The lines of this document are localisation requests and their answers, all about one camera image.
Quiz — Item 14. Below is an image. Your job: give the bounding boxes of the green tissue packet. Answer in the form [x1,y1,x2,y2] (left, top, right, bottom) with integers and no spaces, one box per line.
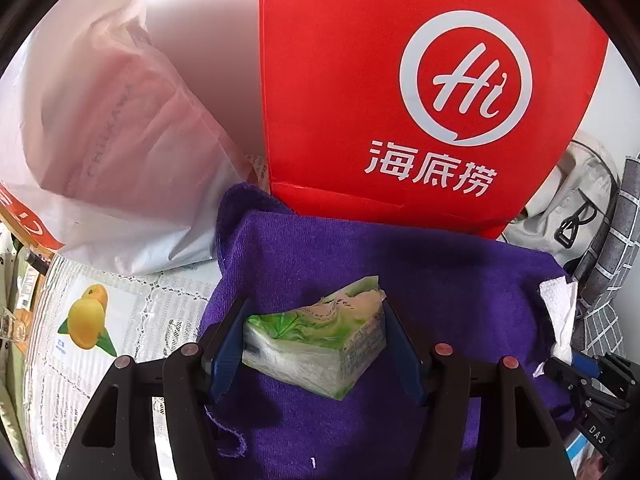
[242,275,386,401]

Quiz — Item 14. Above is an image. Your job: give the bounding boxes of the clear plastic bag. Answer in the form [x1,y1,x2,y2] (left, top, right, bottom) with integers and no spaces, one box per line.
[539,276,578,365]

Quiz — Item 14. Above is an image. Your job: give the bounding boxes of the blue tissue pack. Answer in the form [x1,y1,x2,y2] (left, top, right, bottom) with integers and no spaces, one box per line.
[565,429,606,480]

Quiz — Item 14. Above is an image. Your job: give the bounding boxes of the blue grid plaid cushion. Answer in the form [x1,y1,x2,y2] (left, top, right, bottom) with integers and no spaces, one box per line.
[572,157,639,356]

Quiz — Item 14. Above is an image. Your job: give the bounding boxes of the purple towel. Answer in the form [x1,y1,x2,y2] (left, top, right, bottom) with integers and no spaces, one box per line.
[202,184,565,479]

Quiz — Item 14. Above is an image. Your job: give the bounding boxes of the fruit print tablecloth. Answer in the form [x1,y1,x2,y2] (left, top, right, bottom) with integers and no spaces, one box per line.
[23,257,220,479]

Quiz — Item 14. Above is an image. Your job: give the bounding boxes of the beige canvas backpack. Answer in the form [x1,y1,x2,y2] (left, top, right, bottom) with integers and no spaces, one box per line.
[499,130,620,266]

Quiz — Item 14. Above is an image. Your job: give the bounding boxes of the red Haidilao paper bag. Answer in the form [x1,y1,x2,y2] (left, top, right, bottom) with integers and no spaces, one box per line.
[259,0,608,239]

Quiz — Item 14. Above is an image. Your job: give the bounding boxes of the white Miniso plastic bag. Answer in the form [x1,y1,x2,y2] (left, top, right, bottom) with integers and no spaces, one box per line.
[1,0,253,274]

